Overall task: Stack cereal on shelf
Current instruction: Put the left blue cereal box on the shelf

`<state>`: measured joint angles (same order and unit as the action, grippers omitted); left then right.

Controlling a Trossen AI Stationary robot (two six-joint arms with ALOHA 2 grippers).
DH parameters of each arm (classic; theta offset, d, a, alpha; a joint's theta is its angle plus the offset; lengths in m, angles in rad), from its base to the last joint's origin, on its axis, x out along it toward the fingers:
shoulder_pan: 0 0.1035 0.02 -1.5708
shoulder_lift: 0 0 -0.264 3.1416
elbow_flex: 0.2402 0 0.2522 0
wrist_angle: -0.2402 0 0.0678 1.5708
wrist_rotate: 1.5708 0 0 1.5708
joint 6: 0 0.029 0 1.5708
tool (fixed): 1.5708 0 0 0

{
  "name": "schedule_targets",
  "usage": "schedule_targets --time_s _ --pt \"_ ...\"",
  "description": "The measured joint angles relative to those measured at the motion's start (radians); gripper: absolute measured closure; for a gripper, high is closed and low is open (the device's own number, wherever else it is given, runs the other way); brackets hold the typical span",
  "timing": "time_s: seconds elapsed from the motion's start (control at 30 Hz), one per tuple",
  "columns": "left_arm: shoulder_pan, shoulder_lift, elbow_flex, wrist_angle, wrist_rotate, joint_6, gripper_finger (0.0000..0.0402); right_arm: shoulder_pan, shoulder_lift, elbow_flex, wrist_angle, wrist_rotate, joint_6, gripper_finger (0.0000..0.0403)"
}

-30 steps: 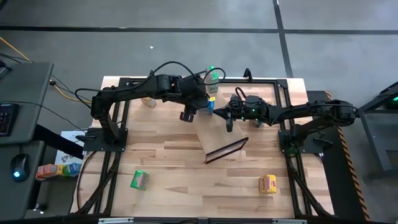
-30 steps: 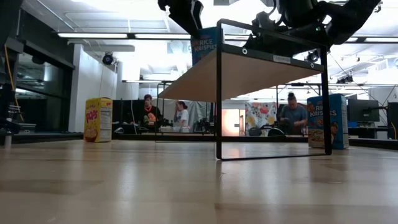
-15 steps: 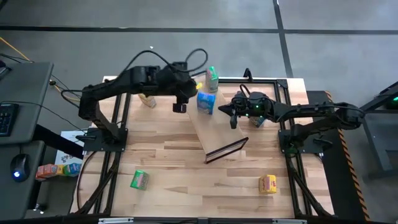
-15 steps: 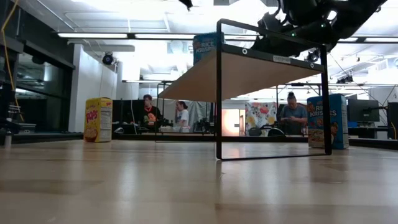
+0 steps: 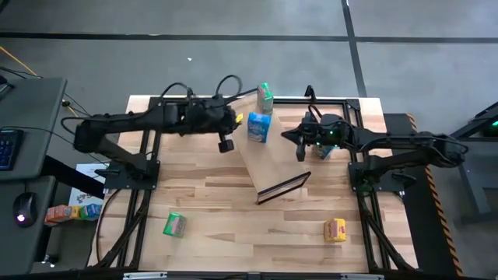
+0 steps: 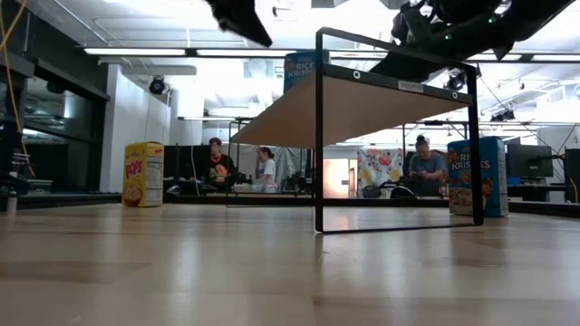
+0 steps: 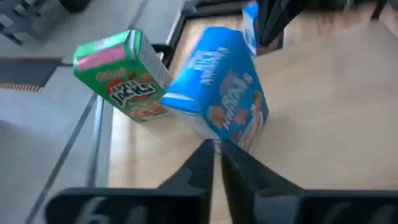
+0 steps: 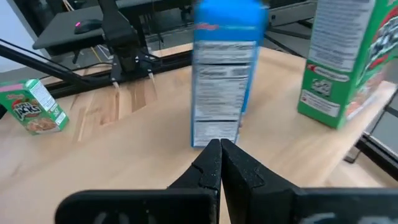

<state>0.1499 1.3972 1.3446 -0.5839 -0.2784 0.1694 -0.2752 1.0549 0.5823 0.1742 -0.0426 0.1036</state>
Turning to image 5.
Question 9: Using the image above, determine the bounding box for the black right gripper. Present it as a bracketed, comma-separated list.
[280, 110, 346, 163]

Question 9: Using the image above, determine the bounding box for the blue Rice Krispies cereal box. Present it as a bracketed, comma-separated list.
[313, 143, 336, 162]
[247, 111, 272, 144]

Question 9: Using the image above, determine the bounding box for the green cereal box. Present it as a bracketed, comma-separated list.
[162, 212, 188, 240]
[256, 82, 275, 116]

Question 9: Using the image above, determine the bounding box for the yellow cereal box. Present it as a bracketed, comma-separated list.
[323, 218, 348, 243]

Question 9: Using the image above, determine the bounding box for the orange cereal box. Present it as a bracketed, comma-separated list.
[44, 204, 73, 227]

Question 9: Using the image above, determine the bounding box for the black hazard-striped floor mat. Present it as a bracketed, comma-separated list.
[382, 112, 465, 278]

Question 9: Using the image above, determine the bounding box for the white printed box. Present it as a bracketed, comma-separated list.
[68, 162, 108, 208]

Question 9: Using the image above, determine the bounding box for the green and blue box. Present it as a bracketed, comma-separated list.
[79, 202, 103, 222]

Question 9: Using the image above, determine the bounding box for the black desk support bar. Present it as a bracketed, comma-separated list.
[41, 154, 107, 200]

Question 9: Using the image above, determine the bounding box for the grey desk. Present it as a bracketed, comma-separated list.
[0, 76, 68, 275]

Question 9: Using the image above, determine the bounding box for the black keyboard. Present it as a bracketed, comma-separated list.
[0, 128, 25, 173]

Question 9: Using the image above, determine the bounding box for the black computer mouse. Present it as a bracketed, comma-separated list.
[12, 191, 39, 229]

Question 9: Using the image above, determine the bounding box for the wooden shelf with black frame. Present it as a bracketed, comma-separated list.
[219, 88, 313, 206]

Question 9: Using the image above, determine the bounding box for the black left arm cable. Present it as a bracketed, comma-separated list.
[159, 74, 244, 103]

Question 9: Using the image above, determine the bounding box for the black aluminium table frame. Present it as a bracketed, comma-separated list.
[91, 96, 418, 274]

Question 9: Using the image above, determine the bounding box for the silver metal bracket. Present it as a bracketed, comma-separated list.
[339, 273, 385, 280]
[123, 271, 169, 280]

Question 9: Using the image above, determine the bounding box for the grey metal table frame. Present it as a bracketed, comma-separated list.
[427, 100, 498, 227]

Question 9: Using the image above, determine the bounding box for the yellow floor cable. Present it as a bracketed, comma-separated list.
[0, 45, 81, 118]

